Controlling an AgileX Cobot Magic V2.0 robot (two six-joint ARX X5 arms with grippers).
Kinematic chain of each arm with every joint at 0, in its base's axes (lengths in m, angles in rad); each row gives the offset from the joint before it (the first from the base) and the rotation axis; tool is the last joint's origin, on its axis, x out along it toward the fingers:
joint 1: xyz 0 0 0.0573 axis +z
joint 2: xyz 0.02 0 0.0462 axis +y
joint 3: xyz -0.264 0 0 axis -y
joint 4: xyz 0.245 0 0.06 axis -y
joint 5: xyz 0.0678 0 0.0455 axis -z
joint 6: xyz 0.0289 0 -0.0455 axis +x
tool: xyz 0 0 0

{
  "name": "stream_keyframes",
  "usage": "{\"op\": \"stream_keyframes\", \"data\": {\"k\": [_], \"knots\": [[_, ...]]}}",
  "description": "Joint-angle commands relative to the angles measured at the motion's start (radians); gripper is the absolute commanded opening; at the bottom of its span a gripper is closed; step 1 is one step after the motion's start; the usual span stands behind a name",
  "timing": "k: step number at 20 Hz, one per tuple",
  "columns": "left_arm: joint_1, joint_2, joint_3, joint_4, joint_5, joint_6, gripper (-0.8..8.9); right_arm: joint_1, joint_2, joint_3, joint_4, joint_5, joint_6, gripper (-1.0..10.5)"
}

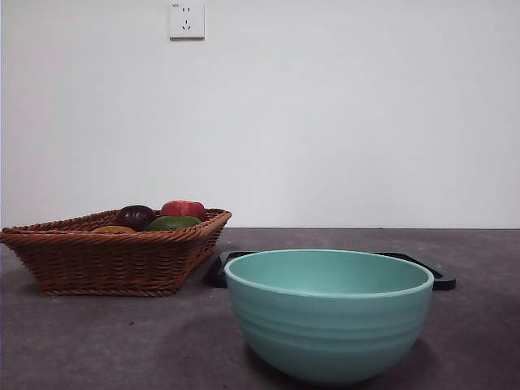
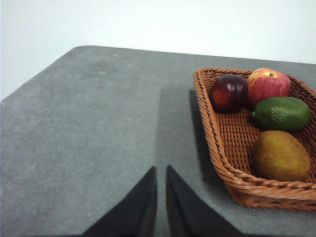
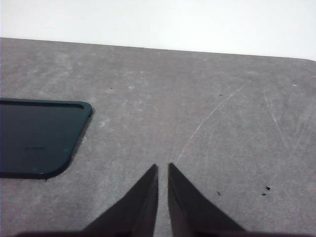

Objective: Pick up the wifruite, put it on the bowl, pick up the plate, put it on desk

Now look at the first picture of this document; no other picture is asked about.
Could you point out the brown wicker basket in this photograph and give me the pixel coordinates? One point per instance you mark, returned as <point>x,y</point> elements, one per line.
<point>109,260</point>

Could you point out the white wall power socket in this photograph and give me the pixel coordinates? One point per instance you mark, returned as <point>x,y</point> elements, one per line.
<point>187,22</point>

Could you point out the orange-brown kiwi fruit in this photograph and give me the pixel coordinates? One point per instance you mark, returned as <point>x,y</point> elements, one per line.
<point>113,230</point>

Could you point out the green avocado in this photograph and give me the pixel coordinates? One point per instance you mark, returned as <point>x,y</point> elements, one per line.
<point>172,223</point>

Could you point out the teal ribbed bowl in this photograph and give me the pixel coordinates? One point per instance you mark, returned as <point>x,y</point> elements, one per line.
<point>329,329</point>

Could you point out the dark purple round fruit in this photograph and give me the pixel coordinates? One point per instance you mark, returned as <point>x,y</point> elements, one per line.
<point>134,217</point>

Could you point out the black rectangular tray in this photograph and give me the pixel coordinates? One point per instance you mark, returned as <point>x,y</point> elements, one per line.
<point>443,280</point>

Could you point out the red apple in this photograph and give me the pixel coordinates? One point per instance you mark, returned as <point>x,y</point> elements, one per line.
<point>183,209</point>

